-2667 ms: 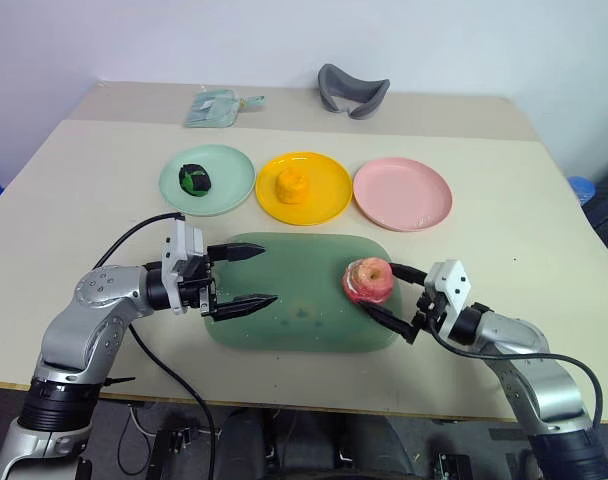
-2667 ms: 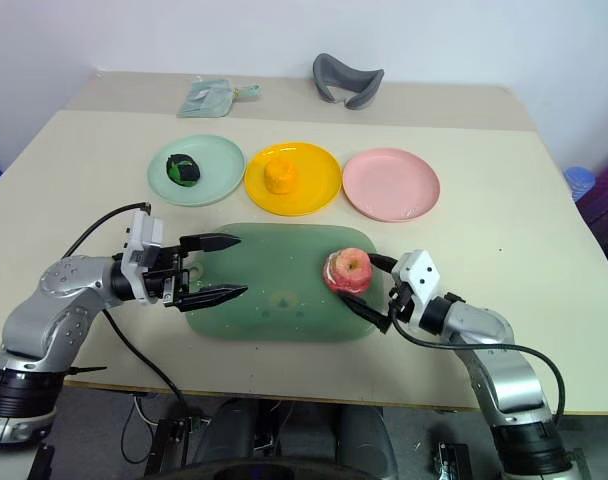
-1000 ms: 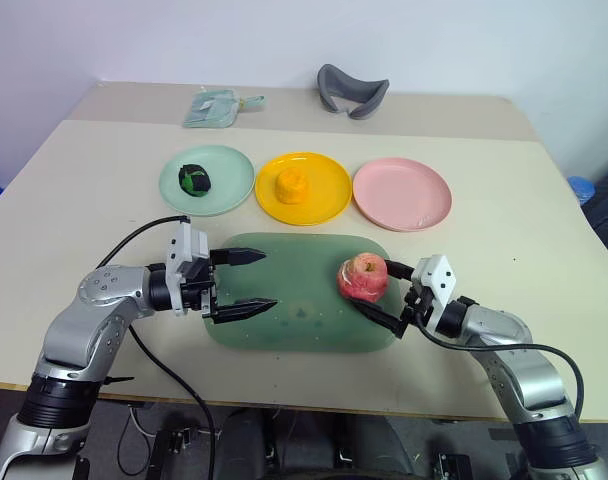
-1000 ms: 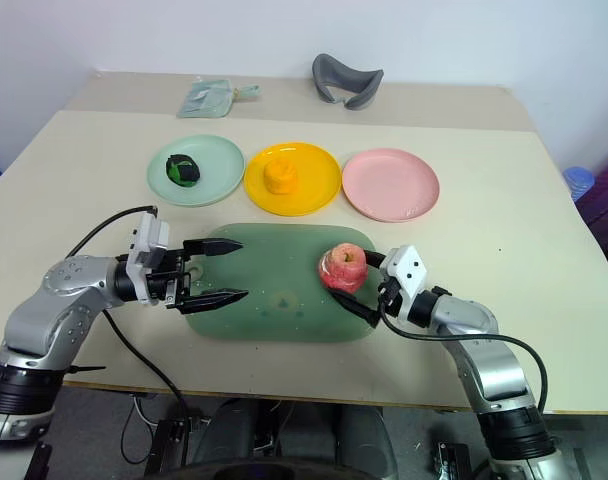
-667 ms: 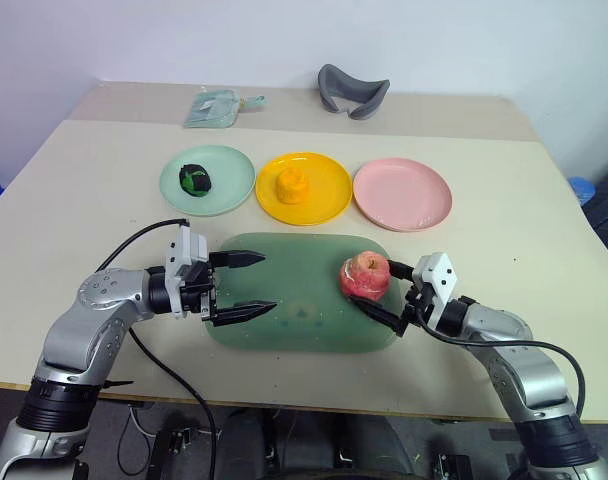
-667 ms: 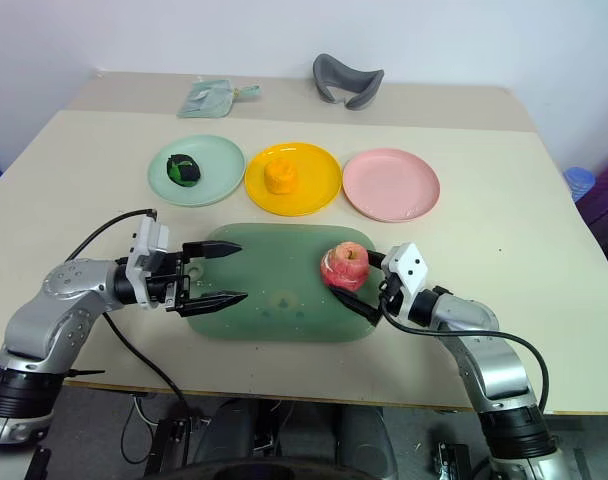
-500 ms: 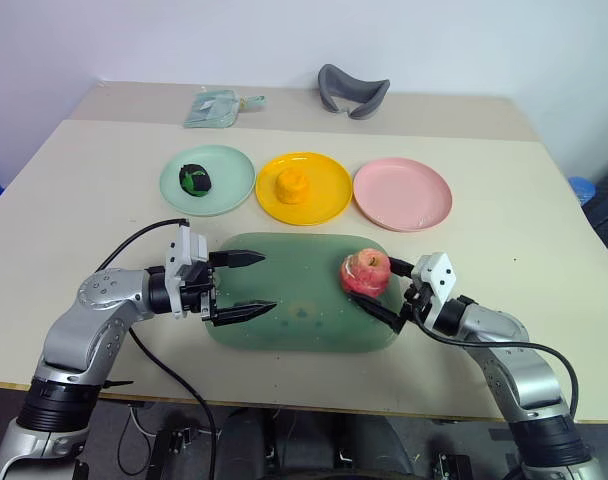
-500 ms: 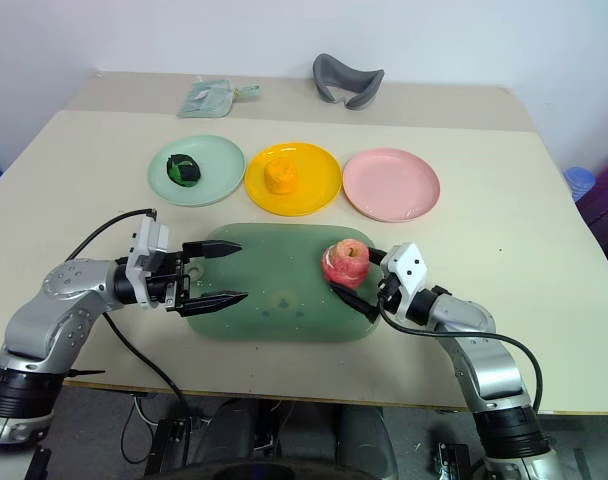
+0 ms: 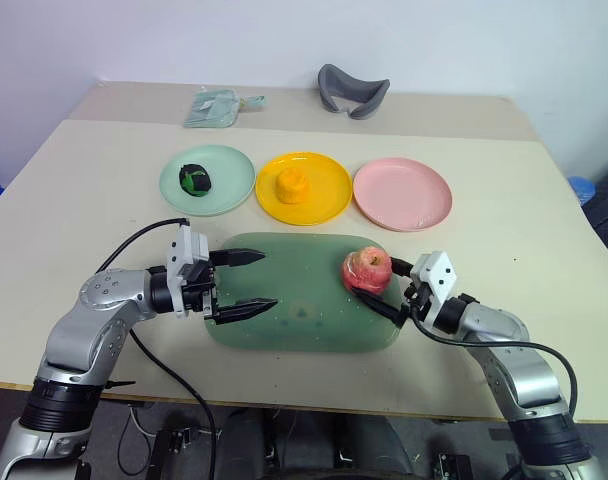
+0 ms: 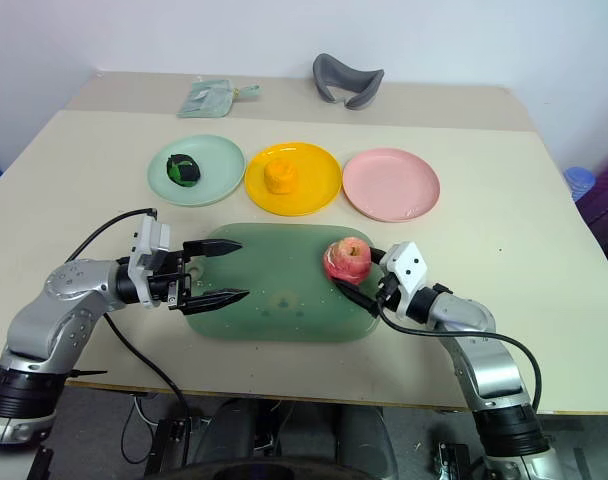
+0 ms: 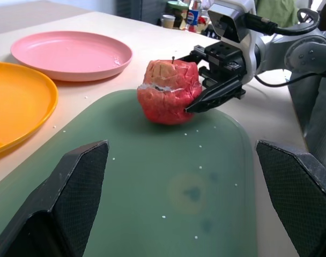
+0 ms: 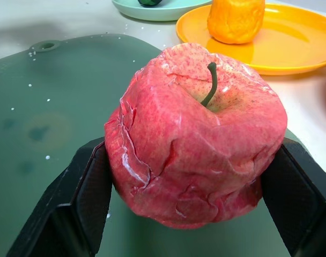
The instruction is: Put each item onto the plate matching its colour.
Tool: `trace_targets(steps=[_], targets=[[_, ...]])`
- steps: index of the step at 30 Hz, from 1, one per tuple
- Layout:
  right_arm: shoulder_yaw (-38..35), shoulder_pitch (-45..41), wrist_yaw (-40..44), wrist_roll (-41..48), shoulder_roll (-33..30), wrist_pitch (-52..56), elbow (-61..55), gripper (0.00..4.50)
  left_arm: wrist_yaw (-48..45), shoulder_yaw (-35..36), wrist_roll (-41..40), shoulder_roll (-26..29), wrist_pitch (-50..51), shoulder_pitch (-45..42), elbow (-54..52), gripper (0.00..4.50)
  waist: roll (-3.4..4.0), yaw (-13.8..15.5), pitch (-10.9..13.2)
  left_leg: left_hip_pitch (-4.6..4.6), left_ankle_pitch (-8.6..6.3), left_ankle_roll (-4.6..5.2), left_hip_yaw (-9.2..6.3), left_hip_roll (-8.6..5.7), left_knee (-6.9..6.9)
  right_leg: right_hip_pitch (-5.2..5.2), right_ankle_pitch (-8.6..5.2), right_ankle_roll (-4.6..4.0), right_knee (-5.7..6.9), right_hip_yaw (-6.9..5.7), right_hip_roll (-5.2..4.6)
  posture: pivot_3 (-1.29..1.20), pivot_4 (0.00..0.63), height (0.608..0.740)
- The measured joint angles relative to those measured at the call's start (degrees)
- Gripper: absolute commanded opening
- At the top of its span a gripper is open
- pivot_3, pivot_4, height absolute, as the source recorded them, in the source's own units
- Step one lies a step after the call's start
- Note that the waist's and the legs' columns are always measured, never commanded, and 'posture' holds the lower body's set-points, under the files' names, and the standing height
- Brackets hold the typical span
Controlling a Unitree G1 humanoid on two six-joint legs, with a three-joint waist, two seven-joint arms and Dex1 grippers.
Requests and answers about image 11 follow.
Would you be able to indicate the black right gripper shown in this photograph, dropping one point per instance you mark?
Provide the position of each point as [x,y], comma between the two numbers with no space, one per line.
[224,60]

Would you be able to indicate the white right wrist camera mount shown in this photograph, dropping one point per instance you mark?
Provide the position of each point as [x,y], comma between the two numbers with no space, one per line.
[234,29]

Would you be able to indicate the green plate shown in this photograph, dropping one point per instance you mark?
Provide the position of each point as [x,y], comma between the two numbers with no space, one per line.
[152,187]

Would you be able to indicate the red foam apple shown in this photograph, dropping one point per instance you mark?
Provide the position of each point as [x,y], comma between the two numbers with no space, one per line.
[168,93]

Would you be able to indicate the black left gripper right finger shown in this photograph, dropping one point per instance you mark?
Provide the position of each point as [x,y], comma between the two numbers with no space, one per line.
[302,198]

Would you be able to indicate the dark grey robot torso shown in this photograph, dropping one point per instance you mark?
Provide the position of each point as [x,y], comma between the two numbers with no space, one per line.
[318,117]

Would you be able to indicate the orange plate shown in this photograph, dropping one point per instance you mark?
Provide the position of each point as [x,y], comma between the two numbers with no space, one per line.
[15,104]

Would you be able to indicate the white paper cup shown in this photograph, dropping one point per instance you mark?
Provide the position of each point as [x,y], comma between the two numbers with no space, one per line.
[168,22]

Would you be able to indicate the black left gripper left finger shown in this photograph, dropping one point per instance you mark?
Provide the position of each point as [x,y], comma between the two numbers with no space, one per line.
[58,203]

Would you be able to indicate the dark grey cabinet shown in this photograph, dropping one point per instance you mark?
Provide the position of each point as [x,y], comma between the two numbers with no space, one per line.
[141,10]

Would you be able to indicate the green cloth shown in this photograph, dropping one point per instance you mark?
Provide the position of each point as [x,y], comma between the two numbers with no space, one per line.
[278,12]

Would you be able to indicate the red snack packet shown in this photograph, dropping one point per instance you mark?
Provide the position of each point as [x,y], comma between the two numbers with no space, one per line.
[203,22]

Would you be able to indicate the pink plate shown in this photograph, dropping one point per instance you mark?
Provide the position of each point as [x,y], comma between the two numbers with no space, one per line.
[72,54]

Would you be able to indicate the dark jar with green lid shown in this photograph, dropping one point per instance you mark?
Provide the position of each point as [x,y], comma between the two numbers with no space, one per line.
[179,13]

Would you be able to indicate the Pepsi bottle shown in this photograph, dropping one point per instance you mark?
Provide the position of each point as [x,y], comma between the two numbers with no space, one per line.
[193,17]

